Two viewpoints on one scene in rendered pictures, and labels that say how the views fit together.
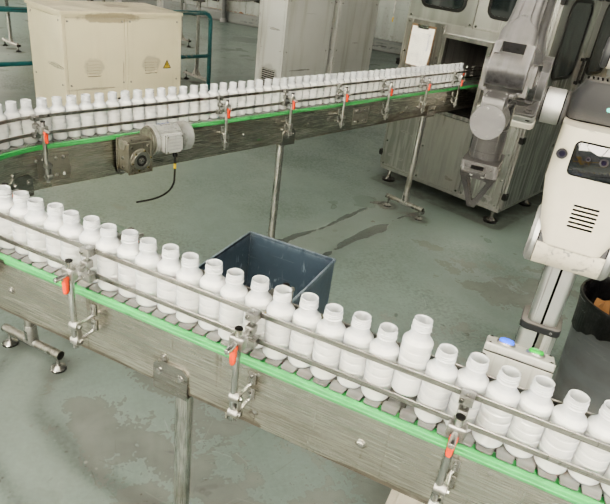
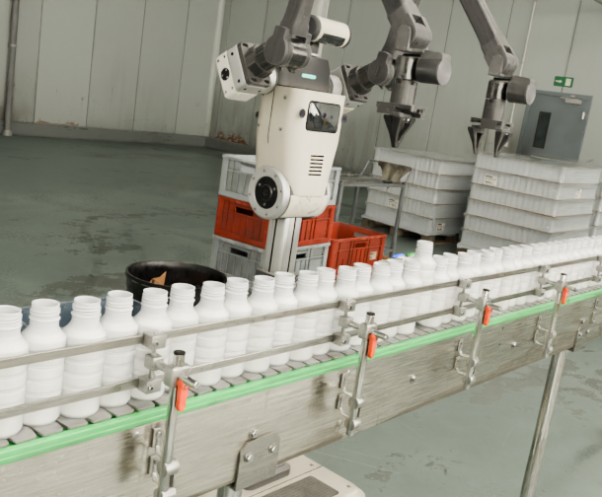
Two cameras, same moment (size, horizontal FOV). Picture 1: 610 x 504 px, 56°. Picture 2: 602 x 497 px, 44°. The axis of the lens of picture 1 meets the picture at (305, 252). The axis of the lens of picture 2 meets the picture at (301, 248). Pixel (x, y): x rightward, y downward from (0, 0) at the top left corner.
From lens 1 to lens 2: 1.59 m
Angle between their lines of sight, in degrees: 69
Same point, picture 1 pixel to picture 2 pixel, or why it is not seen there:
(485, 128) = (443, 76)
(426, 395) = (439, 302)
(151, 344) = (238, 427)
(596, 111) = (296, 77)
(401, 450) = (434, 361)
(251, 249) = not seen: hidden behind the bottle
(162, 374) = (251, 461)
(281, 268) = not seen: hidden behind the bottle
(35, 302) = not seen: outside the picture
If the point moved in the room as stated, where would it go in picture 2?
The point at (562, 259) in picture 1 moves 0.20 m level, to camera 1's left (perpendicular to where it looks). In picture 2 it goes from (305, 205) to (281, 212)
